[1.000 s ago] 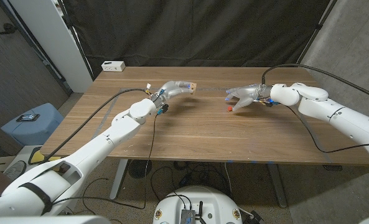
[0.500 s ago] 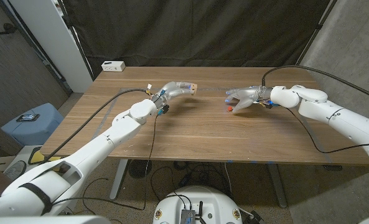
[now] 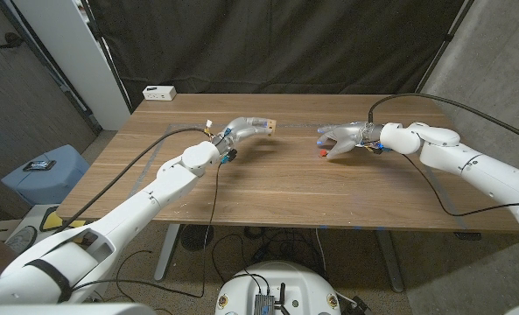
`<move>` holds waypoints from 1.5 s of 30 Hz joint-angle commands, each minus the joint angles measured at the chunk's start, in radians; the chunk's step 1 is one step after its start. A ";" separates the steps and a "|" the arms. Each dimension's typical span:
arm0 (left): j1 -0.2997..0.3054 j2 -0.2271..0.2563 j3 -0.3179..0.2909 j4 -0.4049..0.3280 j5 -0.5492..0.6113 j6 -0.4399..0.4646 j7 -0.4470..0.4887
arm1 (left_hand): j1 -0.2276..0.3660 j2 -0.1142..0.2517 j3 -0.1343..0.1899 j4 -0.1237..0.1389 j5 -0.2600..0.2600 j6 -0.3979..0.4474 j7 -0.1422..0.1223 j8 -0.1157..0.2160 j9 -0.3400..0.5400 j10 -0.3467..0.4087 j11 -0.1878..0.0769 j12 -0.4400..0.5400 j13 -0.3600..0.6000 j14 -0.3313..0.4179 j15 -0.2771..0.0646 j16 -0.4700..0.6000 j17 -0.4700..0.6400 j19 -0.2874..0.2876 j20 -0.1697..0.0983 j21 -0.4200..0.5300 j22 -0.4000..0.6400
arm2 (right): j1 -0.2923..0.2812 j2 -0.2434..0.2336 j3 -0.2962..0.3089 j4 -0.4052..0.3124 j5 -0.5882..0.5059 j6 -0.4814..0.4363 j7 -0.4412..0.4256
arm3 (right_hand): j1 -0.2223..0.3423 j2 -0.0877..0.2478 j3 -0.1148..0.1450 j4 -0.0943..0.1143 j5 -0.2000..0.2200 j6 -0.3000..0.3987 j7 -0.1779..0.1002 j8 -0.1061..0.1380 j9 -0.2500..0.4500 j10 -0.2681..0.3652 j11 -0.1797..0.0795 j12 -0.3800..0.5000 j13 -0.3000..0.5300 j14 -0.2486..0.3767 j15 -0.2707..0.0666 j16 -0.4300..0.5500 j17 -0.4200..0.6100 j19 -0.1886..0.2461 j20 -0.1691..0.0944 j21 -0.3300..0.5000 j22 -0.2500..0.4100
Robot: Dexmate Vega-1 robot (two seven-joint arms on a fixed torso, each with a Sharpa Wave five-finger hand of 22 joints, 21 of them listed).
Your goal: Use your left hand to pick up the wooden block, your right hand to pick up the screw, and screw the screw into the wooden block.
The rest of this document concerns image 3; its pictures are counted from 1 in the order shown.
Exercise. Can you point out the white pillar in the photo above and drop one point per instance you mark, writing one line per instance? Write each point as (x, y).
(75, 65)

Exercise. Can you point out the white table leg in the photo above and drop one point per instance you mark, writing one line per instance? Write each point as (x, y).
(165, 254)

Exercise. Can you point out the red-headed wooden screw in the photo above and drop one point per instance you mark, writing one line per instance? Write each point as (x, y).
(323, 153)

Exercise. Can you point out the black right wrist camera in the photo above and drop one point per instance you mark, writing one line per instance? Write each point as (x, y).
(377, 150)

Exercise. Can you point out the small wooden block with holes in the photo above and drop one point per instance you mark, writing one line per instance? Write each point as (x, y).
(272, 127)

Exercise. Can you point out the round black floor fan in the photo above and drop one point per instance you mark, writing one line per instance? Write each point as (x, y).
(196, 236)

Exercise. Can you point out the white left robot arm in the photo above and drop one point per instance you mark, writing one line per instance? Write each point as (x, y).
(145, 201)

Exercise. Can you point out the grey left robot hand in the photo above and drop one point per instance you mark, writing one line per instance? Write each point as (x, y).
(246, 127)

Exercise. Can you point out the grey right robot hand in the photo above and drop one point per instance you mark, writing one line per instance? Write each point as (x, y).
(355, 135)

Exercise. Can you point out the grey table leg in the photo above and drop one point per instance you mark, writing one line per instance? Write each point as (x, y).
(390, 258)

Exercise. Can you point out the black flat floor plate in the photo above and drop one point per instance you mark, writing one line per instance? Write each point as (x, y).
(467, 236)

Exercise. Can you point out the black backdrop curtain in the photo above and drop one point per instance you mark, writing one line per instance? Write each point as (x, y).
(263, 44)

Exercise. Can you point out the black wall rail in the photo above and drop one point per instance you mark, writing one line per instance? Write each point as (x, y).
(49, 65)

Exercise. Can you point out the blue padded stool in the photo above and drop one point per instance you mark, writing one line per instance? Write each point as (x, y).
(44, 184)

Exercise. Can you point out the white power outlet box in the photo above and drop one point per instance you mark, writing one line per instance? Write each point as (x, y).
(159, 93)

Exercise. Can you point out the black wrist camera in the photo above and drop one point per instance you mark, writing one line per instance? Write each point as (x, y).
(231, 154)
(377, 150)

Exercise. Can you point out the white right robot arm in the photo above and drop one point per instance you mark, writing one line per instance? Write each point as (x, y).
(482, 170)

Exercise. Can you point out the grey electronics module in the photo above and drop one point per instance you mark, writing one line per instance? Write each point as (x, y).
(263, 304)

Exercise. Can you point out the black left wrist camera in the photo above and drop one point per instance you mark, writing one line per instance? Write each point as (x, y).
(231, 154)

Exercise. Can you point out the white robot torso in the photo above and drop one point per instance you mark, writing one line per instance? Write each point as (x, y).
(276, 284)

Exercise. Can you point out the black backdrop stand pole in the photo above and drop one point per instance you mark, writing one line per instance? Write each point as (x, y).
(446, 43)
(108, 57)

